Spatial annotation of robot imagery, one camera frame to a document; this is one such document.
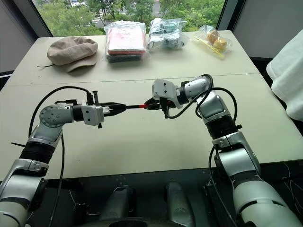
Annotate clear bag of folded cloths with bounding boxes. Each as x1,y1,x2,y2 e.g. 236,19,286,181
103,20,152,63

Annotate dark green folded cloth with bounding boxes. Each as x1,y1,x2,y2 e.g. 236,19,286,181
106,52,145,63

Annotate beige cloth hat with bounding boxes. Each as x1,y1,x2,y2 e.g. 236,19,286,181
37,36,99,73

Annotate pink white folded cloth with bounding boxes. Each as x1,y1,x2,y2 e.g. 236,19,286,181
107,27,146,54

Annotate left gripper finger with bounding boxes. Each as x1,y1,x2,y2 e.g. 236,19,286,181
100,101,127,109
110,106,127,117

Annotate round golden bread roll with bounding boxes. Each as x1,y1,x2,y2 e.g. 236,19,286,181
213,37,228,52
207,30,221,42

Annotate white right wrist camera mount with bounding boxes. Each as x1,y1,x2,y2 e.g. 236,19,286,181
151,79,185,109

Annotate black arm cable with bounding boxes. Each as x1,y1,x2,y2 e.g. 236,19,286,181
52,133,66,227
208,144,239,227

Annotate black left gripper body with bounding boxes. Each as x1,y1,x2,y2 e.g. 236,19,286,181
85,90,112,117

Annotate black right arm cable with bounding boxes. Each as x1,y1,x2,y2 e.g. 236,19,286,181
208,144,239,227

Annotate green trees outside window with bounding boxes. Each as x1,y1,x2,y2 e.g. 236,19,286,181
35,0,225,37

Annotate clear bag of teal items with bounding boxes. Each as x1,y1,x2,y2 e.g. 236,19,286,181
147,17,187,51

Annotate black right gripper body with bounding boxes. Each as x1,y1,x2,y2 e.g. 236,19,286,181
159,96,177,112

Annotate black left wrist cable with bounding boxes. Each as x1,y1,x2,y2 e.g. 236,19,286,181
27,86,90,139

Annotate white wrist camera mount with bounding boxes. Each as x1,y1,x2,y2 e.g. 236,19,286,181
81,103,105,126
151,79,185,109

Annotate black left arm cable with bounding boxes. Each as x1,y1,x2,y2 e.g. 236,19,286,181
52,133,66,227

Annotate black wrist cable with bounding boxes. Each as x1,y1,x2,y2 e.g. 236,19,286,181
163,73,238,122
27,86,90,139

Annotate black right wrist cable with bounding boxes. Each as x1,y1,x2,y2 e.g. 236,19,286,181
163,73,238,122

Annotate dark window frame post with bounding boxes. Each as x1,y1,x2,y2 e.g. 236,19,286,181
30,0,54,38
216,0,235,32

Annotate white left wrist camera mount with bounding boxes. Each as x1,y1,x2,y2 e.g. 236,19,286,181
81,103,105,126

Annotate clear zip bag of bread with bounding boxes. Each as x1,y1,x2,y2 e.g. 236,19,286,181
193,24,233,61

